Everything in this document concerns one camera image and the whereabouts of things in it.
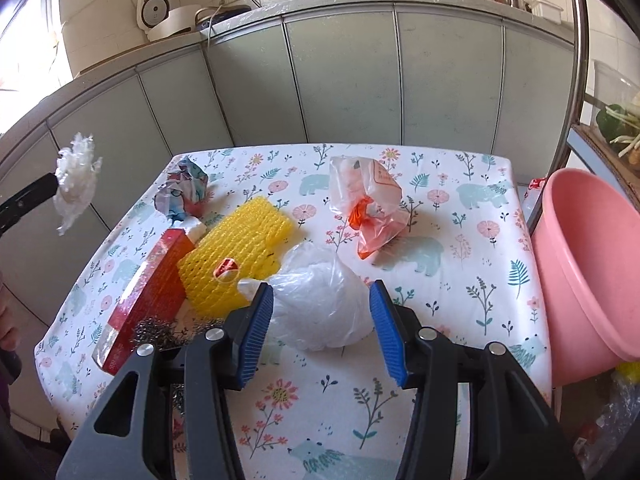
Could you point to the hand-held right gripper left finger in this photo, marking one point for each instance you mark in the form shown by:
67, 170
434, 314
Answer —
257, 335

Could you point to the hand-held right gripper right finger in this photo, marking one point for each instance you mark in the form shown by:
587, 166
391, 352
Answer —
387, 335

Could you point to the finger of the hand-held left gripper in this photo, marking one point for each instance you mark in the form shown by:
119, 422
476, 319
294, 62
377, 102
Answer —
30, 197

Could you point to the clear plastic wrap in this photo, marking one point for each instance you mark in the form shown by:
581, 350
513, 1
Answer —
75, 180

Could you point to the white plastic bag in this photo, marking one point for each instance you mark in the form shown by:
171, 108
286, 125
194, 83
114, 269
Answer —
315, 300

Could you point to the yellow foam fruit net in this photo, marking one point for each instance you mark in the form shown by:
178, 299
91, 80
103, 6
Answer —
235, 240

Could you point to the printed paper ball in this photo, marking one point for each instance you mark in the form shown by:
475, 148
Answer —
187, 190

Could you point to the pink plastic basin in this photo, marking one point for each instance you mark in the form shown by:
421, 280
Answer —
585, 260

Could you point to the floral bear print tablecloth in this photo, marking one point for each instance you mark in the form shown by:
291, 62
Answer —
450, 280

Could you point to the steel wool scrubber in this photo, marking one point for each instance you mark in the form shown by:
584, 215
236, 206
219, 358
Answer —
160, 332

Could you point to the red cardboard box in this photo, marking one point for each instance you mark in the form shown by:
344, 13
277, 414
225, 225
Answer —
155, 280

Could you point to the orange translucent plastic bag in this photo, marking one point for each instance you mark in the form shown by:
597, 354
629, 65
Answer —
370, 195

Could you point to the red plastic bag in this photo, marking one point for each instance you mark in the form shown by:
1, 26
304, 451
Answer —
537, 183

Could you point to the white rice cooker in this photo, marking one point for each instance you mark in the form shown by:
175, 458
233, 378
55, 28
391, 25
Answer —
160, 15

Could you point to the clear plastic bag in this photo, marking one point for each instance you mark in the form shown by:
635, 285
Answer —
605, 420

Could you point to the grey kitchen cabinet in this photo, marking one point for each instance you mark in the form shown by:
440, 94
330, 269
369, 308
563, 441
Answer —
350, 75

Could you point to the black induction cooker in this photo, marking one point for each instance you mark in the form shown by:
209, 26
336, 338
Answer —
225, 12

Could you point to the pale vegetable stalks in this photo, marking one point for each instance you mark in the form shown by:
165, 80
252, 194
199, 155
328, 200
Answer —
627, 145

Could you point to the green pepper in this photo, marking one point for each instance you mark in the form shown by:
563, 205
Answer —
610, 122

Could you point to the stainless steel shelf rack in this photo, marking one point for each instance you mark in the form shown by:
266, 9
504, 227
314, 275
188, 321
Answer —
580, 60

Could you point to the white plastic tray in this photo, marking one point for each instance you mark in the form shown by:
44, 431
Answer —
547, 7

